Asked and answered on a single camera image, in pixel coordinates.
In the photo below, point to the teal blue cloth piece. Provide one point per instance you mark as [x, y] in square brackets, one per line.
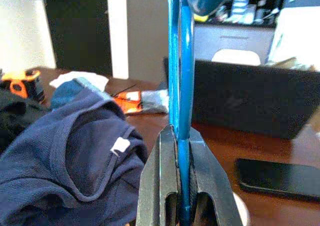
[67, 91]

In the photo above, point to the blue plastic hanger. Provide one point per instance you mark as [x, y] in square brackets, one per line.
[186, 86]

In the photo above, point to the navy garment with white tag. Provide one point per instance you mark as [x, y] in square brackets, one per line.
[75, 161]

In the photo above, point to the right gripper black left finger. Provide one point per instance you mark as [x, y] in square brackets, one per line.
[155, 181]

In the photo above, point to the black printed t-shirt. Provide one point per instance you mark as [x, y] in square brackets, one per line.
[15, 116]

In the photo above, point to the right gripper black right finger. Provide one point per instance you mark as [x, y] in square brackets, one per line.
[207, 173]

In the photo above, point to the grey drawer cabinet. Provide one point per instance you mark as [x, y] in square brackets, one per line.
[225, 43]

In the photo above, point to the orange black tool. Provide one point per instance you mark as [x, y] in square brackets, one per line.
[20, 86]

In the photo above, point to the black smartphone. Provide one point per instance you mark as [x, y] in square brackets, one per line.
[275, 178]

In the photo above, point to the white box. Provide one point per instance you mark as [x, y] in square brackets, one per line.
[297, 36]

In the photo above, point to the orange white packet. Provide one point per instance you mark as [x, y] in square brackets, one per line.
[128, 102]

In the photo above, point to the grey packet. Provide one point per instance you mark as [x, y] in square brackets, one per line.
[155, 101]

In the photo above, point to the white rounded object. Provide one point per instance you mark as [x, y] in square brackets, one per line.
[235, 57]

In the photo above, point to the white cloth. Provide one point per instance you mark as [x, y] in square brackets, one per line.
[82, 77]

